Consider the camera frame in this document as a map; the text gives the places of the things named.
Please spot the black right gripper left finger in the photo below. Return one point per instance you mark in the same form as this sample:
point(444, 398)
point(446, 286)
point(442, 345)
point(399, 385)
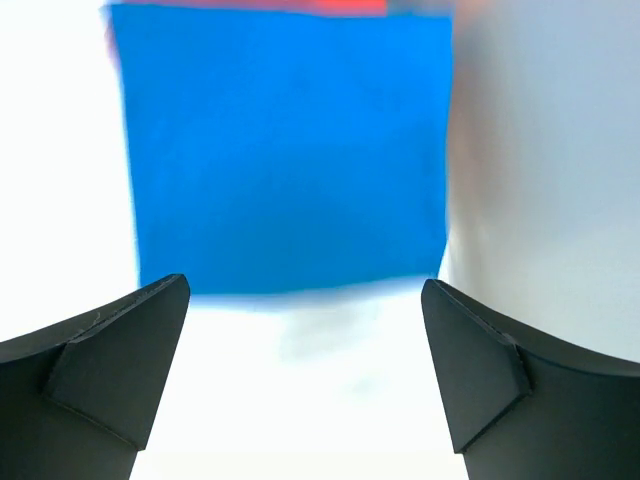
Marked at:
point(79, 397)

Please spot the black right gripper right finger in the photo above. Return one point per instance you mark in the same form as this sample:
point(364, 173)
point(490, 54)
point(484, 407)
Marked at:
point(522, 404)

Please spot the blue t shirt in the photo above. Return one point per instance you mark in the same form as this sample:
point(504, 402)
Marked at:
point(273, 152)

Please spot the folded orange t shirt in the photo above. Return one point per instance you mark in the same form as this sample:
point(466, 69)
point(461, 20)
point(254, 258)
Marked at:
point(322, 8)

